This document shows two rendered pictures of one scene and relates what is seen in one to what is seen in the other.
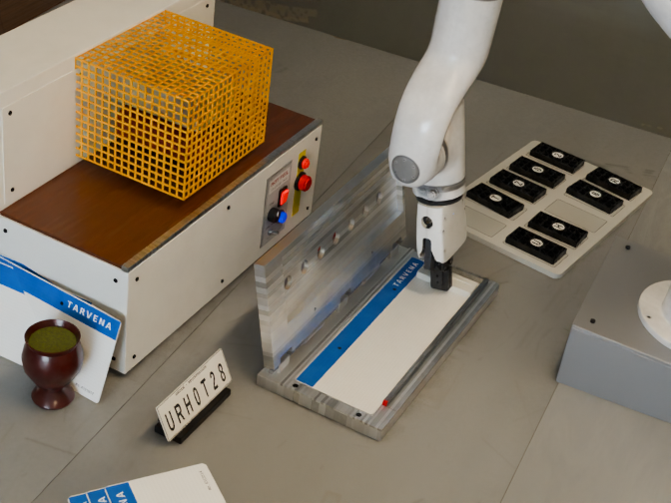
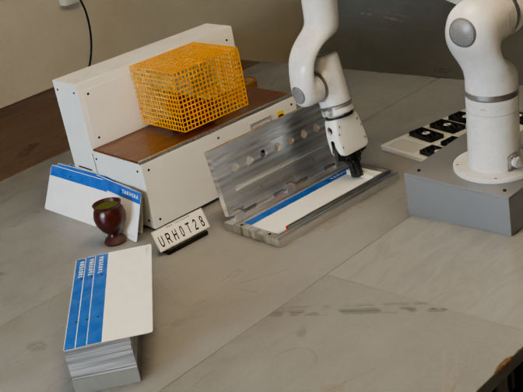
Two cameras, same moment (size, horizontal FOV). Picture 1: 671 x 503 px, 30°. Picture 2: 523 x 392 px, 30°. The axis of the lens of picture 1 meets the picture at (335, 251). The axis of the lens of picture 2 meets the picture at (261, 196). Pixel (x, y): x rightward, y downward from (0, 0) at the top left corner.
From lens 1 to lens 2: 1.22 m
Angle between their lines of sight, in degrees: 27
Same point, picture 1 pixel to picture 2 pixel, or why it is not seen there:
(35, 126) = (107, 103)
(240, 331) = not seen: hidden behind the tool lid
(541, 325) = not seen: hidden behind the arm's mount
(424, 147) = (302, 78)
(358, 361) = (286, 212)
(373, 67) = (393, 83)
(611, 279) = (447, 151)
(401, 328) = (321, 197)
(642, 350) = (443, 180)
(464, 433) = (334, 241)
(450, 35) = (307, 12)
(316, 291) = (262, 176)
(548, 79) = not seen: outside the picture
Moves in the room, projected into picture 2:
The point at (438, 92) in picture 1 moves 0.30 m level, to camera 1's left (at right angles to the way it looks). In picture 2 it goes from (304, 46) to (198, 51)
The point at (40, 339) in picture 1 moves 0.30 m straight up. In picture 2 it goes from (101, 206) to (72, 96)
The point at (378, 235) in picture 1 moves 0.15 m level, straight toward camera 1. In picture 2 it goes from (317, 149) to (295, 172)
